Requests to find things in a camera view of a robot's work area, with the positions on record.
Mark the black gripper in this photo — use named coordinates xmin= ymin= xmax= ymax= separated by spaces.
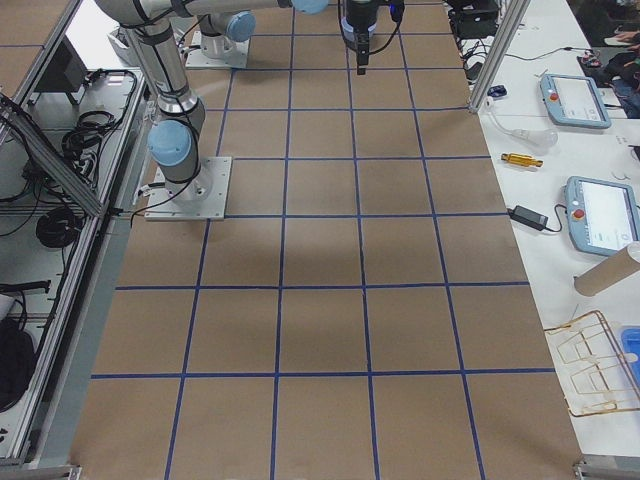
xmin=339 ymin=0 xmax=405 ymax=76

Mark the far teach pendant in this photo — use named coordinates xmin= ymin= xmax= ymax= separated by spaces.
xmin=539 ymin=74 xmax=611 ymax=130

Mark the teach pendant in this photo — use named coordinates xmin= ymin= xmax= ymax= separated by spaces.
xmin=539 ymin=74 xmax=611 ymax=130
xmin=564 ymin=176 xmax=639 ymax=256

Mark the black power adapter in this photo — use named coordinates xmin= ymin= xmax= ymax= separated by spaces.
xmin=507 ymin=205 xmax=548 ymax=231

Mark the near teach pendant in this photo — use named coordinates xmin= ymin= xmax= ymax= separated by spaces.
xmin=564 ymin=176 xmax=639 ymax=256

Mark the cardboard tube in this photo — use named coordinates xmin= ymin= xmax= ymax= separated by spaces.
xmin=574 ymin=241 xmax=639 ymax=297

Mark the blue plastic tray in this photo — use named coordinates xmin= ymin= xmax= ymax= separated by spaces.
xmin=620 ymin=326 xmax=640 ymax=385

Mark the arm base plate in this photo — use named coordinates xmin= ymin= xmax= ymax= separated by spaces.
xmin=185 ymin=30 xmax=250 ymax=70
xmin=143 ymin=157 xmax=232 ymax=221

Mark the aluminium frame post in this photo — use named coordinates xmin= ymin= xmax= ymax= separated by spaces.
xmin=468 ymin=0 xmax=530 ymax=113

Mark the black coiled cable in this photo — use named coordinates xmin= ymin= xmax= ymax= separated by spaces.
xmin=35 ymin=204 xmax=84 ymax=251

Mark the gold wire rack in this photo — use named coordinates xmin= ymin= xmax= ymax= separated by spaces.
xmin=544 ymin=310 xmax=639 ymax=418

